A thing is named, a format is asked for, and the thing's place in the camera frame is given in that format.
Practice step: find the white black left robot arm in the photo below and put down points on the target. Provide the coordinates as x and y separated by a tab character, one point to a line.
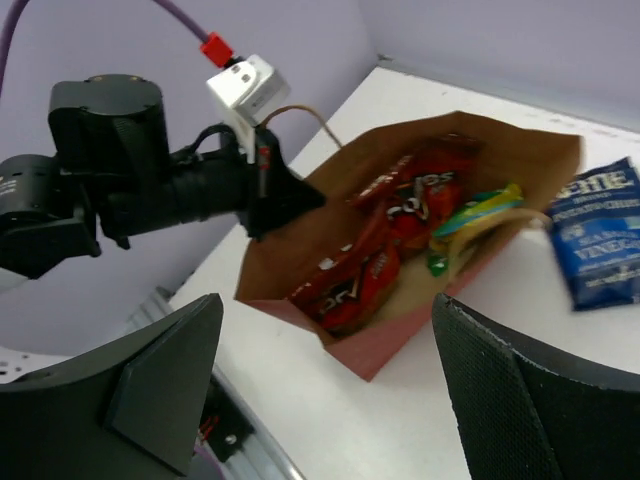
45	222

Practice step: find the blue Kettle potato chips bag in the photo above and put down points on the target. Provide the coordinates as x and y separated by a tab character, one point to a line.
595	236

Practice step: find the red Doritos chip bag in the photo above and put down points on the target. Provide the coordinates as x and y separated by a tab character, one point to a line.
421	189

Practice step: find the red brown paper bag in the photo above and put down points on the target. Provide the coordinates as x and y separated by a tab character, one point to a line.
338	234

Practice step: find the small green candy packet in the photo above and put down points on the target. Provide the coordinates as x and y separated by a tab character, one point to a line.
436	263

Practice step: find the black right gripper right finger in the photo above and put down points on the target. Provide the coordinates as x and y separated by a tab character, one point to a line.
527	410

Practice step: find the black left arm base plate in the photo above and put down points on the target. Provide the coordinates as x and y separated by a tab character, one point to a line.
223	426

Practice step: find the green yellow candy packet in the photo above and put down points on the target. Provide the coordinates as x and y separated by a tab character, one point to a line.
480	206

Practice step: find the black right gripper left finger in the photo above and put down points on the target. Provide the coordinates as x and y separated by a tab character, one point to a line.
56	422

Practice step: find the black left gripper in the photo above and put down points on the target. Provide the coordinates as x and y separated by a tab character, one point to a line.
112	145

